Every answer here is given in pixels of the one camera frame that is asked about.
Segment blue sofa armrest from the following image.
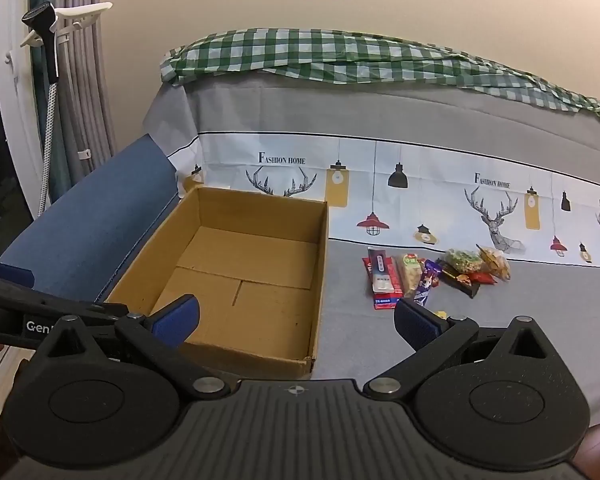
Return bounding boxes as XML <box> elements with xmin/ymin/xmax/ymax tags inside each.
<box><xmin>0</xmin><ymin>132</ymin><xmax>182</xmax><ymax>306</ymax></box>

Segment grey printed bedsheet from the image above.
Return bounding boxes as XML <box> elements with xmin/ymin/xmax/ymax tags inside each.
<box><xmin>142</xmin><ymin>69</ymin><xmax>600</xmax><ymax>426</ymax></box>

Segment black garment steamer head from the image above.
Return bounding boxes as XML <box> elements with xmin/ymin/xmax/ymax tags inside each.
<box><xmin>22</xmin><ymin>4</ymin><xmax>62</xmax><ymax>84</ymax></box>

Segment dark snack packet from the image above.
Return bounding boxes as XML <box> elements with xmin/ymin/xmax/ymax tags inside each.
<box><xmin>436</xmin><ymin>264</ymin><xmax>482</xmax><ymax>299</ymax></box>

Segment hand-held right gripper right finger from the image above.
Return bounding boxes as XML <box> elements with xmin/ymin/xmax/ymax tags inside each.
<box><xmin>362</xmin><ymin>298</ymin><xmax>556</xmax><ymax>401</ymax></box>

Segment green label cracker packet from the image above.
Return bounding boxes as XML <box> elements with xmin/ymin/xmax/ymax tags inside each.
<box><xmin>397</xmin><ymin>254</ymin><xmax>425</xmax><ymax>302</ymax></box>

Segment brown cardboard box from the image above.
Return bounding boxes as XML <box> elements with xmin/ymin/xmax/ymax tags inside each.
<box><xmin>105</xmin><ymin>186</ymin><xmax>329</xmax><ymax>381</ymax></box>

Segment white framed glass door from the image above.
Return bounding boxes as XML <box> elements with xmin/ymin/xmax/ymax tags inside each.
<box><xmin>0</xmin><ymin>0</ymin><xmax>51</xmax><ymax>241</ymax></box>

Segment braided steamer hose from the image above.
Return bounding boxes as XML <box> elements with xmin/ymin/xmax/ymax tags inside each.
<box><xmin>36</xmin><ymin>80</ymin><xmax>59</xmax><ymax>219</ymax></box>

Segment purple candy packet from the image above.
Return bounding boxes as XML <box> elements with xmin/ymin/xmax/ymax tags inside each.
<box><xmin>414</xmin><ymin>259</ymin><xmax>442</xmax><ymax>307</ymax></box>

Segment clear green pea packet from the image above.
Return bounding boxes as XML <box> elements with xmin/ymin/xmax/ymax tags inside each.
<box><xmin>442</xmin><ymin>248</ymin><xmax>483</xmax><ymax>274</ymax></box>

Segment white steamer hanger rack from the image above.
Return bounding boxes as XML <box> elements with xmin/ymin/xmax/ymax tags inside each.
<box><xmin>20</xmin><ymin>2</ymin><xmax>114</xmax><ymax>49</ymax></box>

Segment clear biscuit packet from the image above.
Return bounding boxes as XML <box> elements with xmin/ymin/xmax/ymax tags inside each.
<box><xmin>476</xmin><ymin>244</ymin><xmax>512</xmax><ymax>282</ymax></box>

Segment grey curtain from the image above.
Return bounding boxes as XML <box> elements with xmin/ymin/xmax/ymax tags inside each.
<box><xmin>55</xmin><ymin>0</ymin><xmax>117</xmax><ymax>201</ymax></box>

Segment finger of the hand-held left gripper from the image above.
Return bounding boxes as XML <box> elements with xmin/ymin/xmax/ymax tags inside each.
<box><xmin>0</xmin><ymin>261</ymin><xmax>131</xmax><ymax>328</ymax></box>

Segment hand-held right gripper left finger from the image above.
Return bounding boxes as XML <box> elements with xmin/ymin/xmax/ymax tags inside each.
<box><xmin>37</xmin><ymin>295</ymin><xmax>231</xmax><ymax>402</ymax></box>

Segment green checkered cloth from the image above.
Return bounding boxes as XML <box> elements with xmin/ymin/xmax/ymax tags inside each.
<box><xmin>159</xmin><ymin>28</ymin><xmax>600</xmax><ymax>133</ymax></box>

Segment teal curtain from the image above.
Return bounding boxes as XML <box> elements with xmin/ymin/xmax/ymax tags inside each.
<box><xmin>27</xmin><ymin>0</ymin><xmax>76</xmax><ymax>207</ymax></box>

